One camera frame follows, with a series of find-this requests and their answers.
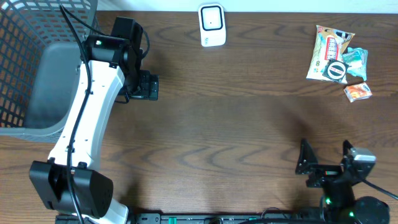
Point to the white barcode scanner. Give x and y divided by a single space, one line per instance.
212 25

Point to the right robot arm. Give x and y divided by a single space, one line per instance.
343 207

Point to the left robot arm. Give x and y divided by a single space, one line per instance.
69 181

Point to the green Zam-Buk ointment box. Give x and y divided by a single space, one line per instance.
336 71

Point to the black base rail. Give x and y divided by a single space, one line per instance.
155 218

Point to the orange snack packet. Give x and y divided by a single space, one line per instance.
358 92

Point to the teal white tissue packet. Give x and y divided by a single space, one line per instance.
361 71

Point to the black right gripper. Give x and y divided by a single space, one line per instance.
325 173

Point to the grey plastic mesh basket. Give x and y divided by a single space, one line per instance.
40 62

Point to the cream snack bag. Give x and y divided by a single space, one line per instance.
330 43

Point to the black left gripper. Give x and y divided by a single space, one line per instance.
152 86

